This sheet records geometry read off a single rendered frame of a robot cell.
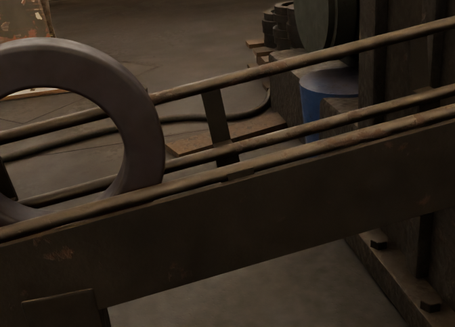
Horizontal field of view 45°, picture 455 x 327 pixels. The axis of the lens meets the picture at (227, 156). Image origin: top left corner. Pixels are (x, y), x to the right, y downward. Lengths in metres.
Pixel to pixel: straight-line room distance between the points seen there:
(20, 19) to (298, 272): 2.09
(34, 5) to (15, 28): 0.15
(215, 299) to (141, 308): 0.17
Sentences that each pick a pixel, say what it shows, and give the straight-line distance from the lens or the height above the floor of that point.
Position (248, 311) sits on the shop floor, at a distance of 1.25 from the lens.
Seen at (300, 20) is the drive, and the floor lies 0.42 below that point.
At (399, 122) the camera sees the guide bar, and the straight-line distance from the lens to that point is 0.49.
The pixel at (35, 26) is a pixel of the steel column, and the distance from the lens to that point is 3.00.
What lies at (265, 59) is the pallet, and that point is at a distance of 2.57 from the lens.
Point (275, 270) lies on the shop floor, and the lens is 1.36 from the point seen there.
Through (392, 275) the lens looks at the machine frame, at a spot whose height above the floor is 0.07.
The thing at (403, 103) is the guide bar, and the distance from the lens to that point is 0.56.
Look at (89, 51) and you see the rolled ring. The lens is 0.44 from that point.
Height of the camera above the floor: 0.81
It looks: 25 degrees down
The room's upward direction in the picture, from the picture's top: 5 degrees counter-clockwise
